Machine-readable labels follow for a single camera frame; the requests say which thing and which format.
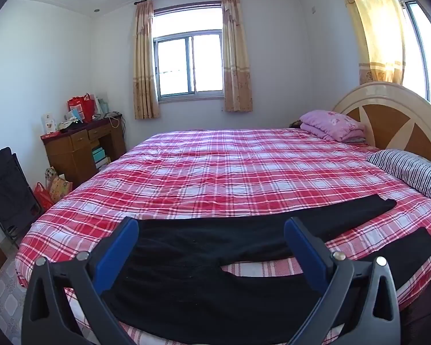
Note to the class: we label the red plastic bag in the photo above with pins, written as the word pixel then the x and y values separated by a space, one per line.
pixel 43 197

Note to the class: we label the black folding chair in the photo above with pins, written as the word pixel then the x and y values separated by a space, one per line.
pixel 7 190

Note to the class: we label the patterned gift bag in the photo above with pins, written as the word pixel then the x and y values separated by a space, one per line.
pixel 59 187

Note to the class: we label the wooden desk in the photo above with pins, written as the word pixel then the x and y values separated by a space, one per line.
pixel 68 151

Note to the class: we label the cream and wood headboard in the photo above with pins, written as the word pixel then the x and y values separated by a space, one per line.
pixel 388 122

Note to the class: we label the dark cloth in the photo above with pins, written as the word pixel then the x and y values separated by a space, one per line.
pixel 295 124

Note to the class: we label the sliding window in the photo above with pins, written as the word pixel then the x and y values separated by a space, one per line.
pixel 172 64

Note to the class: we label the folded pink quilt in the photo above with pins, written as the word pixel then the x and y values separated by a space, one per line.
pixel 330 122

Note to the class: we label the window beside headboard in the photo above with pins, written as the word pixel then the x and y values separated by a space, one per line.
pixel 423 50

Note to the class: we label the beige floral curtain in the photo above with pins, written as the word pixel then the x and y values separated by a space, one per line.
pixel 143 64
pixel 237 61

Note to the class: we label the stack of teal boxes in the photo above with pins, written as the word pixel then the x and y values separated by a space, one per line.
pixel 100 156

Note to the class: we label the bed with red plaid sheet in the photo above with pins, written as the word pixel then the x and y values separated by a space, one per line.
pixel 219 172

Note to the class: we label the yellow curtain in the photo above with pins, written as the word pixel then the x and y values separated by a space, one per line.
pixel 377 25

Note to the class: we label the striped pillow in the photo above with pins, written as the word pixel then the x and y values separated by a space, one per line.
pixel 409 172

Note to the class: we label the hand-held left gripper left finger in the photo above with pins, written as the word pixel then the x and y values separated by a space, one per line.
pixel 119 253

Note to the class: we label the red gift bag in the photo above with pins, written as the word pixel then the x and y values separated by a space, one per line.
pixel 82 107

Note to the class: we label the white box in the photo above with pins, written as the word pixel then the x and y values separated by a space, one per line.
pixel 48 123

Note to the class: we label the pale teal bag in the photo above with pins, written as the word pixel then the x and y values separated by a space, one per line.
pixel 102 106

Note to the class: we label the black pants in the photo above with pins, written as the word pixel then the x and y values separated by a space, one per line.
pixel 201 237

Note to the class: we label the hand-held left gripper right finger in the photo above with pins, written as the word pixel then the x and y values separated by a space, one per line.
pixel 302 244

